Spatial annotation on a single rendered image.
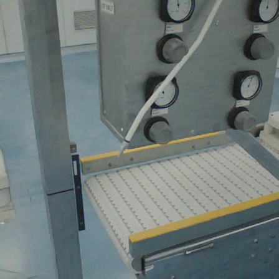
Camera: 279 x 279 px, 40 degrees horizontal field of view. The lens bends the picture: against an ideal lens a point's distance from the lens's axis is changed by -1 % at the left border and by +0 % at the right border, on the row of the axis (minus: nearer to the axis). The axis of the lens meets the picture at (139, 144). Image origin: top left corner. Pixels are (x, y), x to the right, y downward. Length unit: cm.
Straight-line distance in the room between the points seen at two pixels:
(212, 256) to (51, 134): 39
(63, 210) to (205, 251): 34
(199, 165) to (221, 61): 42
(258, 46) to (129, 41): 16
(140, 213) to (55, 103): 27
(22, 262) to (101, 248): 38
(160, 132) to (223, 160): 46
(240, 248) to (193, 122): 32
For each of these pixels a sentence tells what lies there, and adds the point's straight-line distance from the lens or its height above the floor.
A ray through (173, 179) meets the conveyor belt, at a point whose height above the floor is 89.
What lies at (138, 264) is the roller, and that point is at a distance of 65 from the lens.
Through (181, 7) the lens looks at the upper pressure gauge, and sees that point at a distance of 43.
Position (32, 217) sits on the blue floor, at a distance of 224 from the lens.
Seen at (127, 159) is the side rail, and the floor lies 91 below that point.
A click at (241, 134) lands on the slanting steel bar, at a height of 106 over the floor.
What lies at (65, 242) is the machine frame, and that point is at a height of 71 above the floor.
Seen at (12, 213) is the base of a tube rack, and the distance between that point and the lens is 54.
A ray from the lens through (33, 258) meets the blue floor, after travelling 198.
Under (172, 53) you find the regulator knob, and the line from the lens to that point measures 42.
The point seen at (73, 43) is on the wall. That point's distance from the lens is 592.
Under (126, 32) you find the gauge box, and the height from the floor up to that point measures 124.
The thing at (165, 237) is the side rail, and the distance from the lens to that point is 62.
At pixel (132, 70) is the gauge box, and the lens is 43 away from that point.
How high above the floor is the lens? 131
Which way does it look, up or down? 27 degrees down
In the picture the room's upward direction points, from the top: straight up
